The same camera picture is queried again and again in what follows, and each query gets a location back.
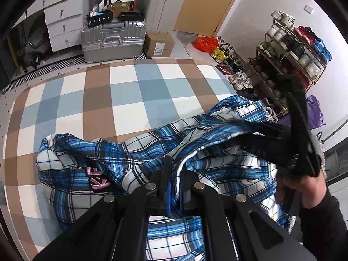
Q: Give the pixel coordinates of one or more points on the round grey rug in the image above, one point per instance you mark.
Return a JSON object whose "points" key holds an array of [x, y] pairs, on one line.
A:
{"points": [[187, 39]]}

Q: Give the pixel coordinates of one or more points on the silver suitcase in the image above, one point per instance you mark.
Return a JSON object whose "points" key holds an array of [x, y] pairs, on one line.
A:
{"points": [[114, 49]]}

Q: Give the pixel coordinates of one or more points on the black printed box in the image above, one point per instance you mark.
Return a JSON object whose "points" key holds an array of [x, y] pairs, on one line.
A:
{"points": [[99, 19]]}

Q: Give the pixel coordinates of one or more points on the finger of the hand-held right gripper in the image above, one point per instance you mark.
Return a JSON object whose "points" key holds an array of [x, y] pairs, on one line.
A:
{"points": [[266, 146], [272, 130]]}

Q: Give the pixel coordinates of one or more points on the metal rod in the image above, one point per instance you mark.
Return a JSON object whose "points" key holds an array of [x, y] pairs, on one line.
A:
{"points": [[331, 134]]}

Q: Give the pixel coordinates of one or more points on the purple bag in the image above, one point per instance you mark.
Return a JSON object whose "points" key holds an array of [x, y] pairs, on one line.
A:
{"points": [[315, 111]]}

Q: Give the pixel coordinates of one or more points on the wooden door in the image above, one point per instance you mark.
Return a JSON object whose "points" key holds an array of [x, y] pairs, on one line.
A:
{"points": [[206, 2]]}

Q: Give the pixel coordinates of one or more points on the white desk with drawers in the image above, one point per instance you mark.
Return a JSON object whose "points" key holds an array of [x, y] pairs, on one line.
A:
{"points": [[65, 16]]}

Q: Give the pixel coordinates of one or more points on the white wall switch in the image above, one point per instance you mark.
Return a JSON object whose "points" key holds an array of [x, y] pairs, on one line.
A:
{"points": [[308, 9]]}

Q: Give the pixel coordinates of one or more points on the black duffel bag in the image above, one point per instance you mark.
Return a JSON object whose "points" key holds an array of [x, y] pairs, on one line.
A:
{"points": [[32, 49]]}

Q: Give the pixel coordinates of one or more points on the white suitcase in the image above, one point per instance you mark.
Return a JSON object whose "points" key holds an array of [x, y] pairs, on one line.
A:
{"points": [[165, 0]]}

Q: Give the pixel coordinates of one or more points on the flat black box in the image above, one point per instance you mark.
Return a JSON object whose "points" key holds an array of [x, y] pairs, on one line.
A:
{"points": [[132, 16]]}

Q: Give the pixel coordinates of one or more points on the person's right forearm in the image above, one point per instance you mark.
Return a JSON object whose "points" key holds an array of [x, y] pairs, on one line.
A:
{"points": [[326, 223]]}

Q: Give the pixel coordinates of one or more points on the dark cabinet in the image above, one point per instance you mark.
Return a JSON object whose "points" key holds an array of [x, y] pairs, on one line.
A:
{"points": [[338, 160]]}

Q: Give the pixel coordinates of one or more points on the orange plastic bag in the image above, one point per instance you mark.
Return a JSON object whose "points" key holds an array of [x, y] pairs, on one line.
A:
{"points": [[206, 44]]}

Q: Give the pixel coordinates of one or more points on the brown box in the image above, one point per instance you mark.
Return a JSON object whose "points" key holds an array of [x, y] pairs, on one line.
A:
{"points": [[119, 8]]}

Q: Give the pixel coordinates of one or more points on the blue plaid shirt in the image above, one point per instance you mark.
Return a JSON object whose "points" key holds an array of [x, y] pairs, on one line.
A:
{"points": [[136, 152]]}

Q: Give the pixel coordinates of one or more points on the checkered bed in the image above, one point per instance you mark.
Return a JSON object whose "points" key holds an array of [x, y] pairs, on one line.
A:
{"points": [[108, 100]]}

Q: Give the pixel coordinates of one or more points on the sealed cardboard box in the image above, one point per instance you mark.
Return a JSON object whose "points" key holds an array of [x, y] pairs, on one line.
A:
{"points": [[159, 43]]}

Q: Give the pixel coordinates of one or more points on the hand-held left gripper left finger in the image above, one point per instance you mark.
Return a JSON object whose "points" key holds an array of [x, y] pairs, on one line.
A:
{"points": [[168, 195]]}

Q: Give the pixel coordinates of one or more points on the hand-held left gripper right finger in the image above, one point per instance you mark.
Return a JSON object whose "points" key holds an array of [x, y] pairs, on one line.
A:
{"points": [[190, 193]]}

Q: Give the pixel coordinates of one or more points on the row of floor shoes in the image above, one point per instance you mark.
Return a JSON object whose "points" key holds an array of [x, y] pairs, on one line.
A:
{"points": [[239, 78]]}

